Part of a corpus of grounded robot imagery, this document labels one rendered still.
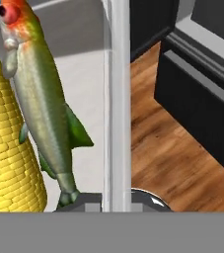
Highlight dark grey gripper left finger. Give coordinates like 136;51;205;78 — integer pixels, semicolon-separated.
53;192;104;213

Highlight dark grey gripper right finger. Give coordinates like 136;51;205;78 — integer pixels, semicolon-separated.
130;187;173;213

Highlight clear plastic tupperware container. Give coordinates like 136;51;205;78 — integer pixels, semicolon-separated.
0;0;133;213

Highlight black fridge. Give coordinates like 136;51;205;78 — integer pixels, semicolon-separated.
153;0;224;199

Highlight yellow corn cob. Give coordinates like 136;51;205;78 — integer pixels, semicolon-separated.
0;38;48;213

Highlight green silver fish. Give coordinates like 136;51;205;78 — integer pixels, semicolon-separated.
0;0;95;210

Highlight black cabinet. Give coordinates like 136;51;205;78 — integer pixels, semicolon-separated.
129;0;181;63

